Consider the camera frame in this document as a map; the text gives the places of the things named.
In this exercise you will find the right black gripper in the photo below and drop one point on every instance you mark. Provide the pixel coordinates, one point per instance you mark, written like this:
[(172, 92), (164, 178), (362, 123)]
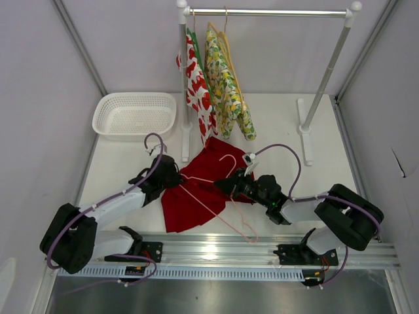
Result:
[(232, 185)]

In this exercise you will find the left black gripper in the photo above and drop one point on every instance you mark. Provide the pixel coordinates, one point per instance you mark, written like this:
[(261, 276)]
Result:
[(176, 180)]

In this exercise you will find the red skirt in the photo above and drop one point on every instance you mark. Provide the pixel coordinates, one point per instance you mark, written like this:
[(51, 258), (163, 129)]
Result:
[(197, 200)]

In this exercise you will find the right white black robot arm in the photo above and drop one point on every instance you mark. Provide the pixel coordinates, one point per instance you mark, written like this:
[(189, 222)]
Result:
[(349, 219)]

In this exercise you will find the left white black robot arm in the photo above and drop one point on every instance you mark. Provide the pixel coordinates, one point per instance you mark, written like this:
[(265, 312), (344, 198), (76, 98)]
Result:
[(76, 235)]

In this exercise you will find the green hanger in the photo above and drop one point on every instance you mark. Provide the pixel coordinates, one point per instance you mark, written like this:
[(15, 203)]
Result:
[(195, 44)]

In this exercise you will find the yellow wooden hanger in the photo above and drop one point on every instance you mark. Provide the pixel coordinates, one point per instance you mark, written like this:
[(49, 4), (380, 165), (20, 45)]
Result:
[(222, 38)]

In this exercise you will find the white plastic basket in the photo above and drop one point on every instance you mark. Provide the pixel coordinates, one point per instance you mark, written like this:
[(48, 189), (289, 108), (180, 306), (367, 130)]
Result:
[(130, 116)]

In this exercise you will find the lemon print garment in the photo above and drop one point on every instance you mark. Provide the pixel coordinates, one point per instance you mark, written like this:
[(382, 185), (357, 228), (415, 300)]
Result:
[(224, 92)]

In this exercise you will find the red flower print garment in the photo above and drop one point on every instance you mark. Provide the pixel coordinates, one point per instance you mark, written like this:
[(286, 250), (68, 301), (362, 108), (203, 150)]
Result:
[(198, 96)]

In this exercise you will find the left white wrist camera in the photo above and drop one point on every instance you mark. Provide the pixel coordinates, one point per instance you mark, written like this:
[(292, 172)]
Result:
[(157, 149)]

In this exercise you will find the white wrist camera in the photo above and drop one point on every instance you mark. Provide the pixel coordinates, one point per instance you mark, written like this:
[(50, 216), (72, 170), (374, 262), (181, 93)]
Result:
[(251, 163), (157, 149)]

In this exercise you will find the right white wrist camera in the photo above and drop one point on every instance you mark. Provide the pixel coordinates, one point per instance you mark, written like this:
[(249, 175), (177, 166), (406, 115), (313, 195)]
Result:
[(251, 163)]

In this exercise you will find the aluminium rail base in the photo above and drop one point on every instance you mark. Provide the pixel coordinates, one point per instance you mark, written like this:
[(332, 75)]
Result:
[(227, 250)]

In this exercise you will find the white slotted cable duct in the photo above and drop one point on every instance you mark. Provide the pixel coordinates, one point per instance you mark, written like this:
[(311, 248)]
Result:
[(199, 273)]

